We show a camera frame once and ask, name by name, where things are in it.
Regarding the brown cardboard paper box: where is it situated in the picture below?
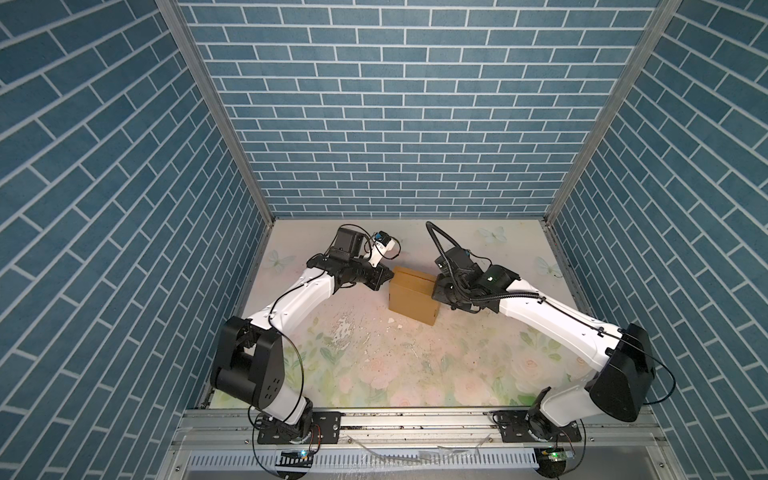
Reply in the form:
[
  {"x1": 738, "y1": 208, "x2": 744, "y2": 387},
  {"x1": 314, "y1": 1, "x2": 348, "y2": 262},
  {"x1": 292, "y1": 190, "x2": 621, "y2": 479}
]
[{"x1": 388, "y1": 267, "x2": 440, "y2": 326}]

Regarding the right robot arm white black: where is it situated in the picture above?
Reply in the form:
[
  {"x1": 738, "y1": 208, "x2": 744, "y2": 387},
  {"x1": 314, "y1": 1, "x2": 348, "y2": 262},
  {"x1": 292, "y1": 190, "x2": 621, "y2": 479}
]
[{"x1": 432, "y1": 247, "x2": 659, "y2": 441}]

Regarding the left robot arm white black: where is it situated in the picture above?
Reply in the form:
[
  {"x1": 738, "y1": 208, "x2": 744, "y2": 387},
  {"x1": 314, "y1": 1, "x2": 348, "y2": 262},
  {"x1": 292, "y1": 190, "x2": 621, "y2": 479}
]
[{"x1": 210, "y1": 224, "x2": 400, "y2": 443}]

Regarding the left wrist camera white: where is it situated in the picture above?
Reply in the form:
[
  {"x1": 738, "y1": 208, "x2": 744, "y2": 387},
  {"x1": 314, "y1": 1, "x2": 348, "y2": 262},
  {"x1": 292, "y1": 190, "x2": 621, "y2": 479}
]
[{"x1": 368, "y1": 231, "x2": 401, "y2": 267}]

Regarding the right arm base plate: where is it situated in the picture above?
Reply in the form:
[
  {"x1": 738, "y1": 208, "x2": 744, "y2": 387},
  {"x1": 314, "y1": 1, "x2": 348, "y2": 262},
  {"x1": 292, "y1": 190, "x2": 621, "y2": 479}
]
[{"x1": 488, "y1": 407, "x2": 582, "y2": 444}]

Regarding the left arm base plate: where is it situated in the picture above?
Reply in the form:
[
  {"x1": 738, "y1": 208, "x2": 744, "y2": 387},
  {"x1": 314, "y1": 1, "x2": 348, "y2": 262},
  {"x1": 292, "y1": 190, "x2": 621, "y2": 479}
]
[{"x1": 255, "y1": 410, "x2": 342, "y2": 446}]

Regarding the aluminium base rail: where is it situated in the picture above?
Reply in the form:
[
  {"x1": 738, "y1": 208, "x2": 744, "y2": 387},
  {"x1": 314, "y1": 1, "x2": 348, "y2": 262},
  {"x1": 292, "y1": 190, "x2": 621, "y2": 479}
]
[{"x1": 159, "y1": 407, "x2": 684, "y2": 479}]

